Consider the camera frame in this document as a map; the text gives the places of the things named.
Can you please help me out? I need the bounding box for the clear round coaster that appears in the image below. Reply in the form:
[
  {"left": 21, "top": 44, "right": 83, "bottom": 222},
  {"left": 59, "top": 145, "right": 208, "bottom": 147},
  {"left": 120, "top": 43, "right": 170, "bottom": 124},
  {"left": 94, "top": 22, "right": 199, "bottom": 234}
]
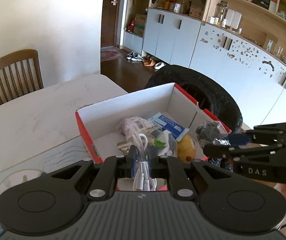
[{"left": 0, "top": 169, "right": 45, "bottom": 230}]

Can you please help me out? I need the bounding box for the cardboard box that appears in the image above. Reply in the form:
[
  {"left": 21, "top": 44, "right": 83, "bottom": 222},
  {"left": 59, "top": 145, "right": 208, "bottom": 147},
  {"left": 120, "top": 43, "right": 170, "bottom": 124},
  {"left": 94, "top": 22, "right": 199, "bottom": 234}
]
[{"left": 134, "top": 13, "right": 147, "bottom": 36}]

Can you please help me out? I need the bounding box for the dark foil wrapper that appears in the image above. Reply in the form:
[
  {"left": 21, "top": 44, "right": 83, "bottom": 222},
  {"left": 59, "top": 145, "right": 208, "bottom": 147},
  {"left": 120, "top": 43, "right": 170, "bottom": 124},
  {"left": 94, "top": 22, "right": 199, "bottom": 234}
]
[{"left": 195, "top": 121, "right": 231, "bottom": 147}]

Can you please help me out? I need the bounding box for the yellow fruit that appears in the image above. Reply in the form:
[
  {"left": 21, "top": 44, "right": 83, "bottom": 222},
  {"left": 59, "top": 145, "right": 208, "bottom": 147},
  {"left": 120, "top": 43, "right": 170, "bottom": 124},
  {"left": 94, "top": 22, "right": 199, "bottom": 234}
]
[{"left": 177, "top": 134, "right": 197, "bottom": 162}]

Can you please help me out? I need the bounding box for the crumpled gold wrapper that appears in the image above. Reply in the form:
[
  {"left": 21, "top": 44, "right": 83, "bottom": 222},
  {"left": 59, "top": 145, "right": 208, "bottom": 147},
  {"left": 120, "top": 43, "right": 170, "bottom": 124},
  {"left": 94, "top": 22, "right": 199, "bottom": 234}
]
[{"left": 117, "top": 142, "right": 133, "bottom": 154}]

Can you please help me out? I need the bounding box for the blue white packet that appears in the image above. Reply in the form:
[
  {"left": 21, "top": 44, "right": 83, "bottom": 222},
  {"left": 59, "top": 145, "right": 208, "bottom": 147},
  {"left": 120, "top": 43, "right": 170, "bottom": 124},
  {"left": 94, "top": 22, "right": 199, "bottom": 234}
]
[{"left": 148, "top": 112, "right": 190, "bottom": 142}]

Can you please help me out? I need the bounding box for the white cable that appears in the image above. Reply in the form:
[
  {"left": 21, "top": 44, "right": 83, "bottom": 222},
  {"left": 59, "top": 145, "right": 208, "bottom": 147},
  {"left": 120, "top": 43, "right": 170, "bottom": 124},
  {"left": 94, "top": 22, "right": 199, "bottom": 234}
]
[{"left": 132, "top": 133, "right": 158, "bottom": 192}]

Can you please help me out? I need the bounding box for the tall glass jar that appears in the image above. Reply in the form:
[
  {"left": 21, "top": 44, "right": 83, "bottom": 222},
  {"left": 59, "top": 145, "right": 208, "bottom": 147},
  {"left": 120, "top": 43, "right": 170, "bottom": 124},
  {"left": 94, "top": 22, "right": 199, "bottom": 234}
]
[{"left": 214, "top": 2, "right": 228, "bottom": 25}]

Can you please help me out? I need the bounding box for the brown wooden chair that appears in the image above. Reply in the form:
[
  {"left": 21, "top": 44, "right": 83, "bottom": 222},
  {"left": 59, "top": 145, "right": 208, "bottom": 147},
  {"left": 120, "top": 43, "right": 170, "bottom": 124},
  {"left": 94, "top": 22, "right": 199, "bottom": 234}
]
[{"left": 0, "top": 49, "right": 44, "bottom": 106}]

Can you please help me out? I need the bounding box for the red patterned rug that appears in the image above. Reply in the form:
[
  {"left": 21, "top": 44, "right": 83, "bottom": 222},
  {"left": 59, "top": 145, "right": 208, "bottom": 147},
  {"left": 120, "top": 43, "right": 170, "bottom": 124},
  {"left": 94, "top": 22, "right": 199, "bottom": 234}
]
[{"left": 100, "top": 49, "right": 126, "bottom": 62}]

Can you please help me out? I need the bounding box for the patterned crumpled wrapper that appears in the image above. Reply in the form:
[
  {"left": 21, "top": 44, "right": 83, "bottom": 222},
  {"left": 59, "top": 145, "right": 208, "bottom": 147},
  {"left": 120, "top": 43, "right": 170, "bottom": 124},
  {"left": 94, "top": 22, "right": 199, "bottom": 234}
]
[{"left": 116, "top": 117, "right": 162, "bottom": 143}]

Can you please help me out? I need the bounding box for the white marble desktop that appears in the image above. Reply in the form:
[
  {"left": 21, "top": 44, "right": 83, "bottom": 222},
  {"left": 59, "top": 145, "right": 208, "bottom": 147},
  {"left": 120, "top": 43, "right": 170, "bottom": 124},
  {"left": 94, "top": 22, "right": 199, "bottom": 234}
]
[{"left": 0, "top": 74, "right": 130, "bottom": 240}]

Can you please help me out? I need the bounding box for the white canister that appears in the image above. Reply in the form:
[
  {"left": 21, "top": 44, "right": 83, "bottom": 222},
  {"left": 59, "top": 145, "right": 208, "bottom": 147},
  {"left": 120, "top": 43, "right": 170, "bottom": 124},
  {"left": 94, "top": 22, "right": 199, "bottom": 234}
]
[{"left": 226, "top": 9, "right": 242, "bottom": 29}]

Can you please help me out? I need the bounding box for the brown door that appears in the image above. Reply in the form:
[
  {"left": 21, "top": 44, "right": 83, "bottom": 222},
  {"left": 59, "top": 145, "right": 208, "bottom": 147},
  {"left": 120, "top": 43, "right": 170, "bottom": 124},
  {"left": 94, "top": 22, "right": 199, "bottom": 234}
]
[{"left": 100, "top": 0, "right": 121, "bottom": 48}]

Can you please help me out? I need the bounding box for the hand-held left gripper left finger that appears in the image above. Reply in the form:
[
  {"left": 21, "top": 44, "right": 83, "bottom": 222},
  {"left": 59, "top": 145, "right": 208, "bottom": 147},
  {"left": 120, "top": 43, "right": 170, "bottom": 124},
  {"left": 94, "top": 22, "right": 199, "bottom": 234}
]
[{"left": 37, "top": 145, "right": 137, "bottom": 202}]

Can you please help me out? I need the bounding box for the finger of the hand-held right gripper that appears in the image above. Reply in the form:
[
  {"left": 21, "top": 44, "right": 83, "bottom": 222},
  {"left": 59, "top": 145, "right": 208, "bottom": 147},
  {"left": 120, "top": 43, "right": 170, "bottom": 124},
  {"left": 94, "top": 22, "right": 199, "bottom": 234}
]
[
  {"left": 203, "top": 141, "right": 286, "bottom": 162},
  {"left": 227, "top": 122, "right": 286, "bottom": 145}
]

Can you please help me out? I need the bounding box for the white grey snack bag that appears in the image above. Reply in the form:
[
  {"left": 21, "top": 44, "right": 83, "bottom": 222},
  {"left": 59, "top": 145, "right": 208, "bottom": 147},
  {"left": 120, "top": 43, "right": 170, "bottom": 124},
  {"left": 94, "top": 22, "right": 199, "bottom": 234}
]
[{"left": 149, "top": 130, "right": 178, "bottom": 158}]

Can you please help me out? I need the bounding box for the black tyre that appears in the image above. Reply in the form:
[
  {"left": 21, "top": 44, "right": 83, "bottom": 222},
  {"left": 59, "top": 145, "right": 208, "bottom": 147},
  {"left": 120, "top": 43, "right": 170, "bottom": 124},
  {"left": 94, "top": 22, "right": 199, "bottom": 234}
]
[{"left": 144, "top": 64, "right": 243, "bottom": 173}]

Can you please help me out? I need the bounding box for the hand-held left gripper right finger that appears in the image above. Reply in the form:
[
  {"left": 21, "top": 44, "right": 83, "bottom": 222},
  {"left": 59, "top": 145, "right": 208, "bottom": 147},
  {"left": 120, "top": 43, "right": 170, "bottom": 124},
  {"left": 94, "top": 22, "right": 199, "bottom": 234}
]
[{"left": 148, "top": 145, "right": 246, "bottom": 202}]

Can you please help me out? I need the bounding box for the red shoe box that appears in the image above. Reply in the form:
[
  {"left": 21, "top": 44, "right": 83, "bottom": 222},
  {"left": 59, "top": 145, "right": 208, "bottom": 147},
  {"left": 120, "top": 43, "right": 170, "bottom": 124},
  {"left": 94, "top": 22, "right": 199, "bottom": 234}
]
[{"left": 75, "top": 82, "right": 232, "bottom": 165}]

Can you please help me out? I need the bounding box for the white wooden wall cabinet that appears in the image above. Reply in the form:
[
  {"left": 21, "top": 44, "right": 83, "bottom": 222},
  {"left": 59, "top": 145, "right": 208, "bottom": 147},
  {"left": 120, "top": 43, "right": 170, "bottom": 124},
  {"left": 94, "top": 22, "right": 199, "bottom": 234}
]
[{"left": 120, "top": 0, "right": 286, "bottom": 124}]

